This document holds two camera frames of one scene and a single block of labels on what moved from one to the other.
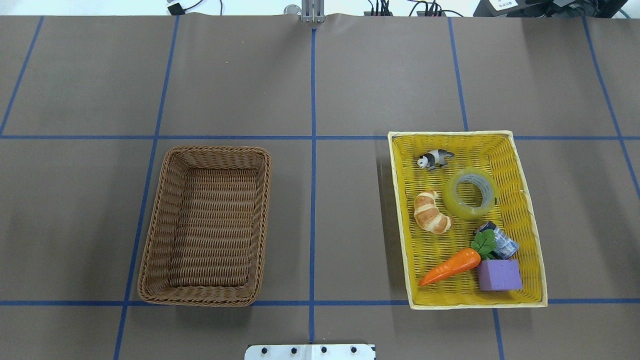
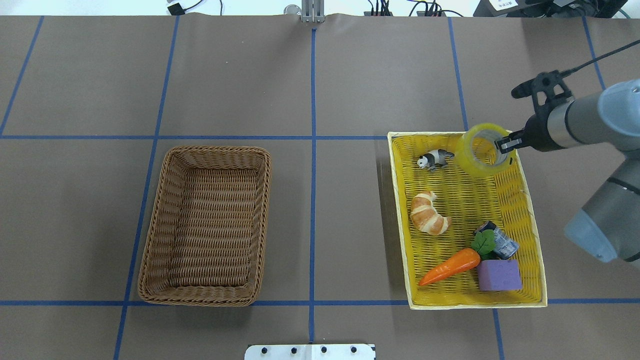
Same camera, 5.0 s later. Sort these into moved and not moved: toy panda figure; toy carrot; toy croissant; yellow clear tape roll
Moved: yellow clear tape roll
Not moved: toy carrot; toy panda figure; toy croissant
